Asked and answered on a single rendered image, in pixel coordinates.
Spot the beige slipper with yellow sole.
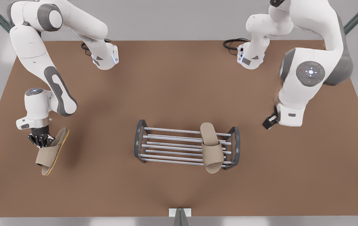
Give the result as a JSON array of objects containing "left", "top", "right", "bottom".
[{"left": 35, "top": 127, "right": 70, "bottom": 176}]

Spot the grey metal shoe rack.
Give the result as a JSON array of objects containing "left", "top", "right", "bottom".
[{"left": 134, "top": 119, "right": 240, "bottom": 170}]

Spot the black cable loop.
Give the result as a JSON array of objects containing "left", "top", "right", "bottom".
[
  {"left": 81, "top": 39, "right": 112, "bottom": 56},
  {"left": 223, "top": 38, "right": 250, "bottom": 56}
]

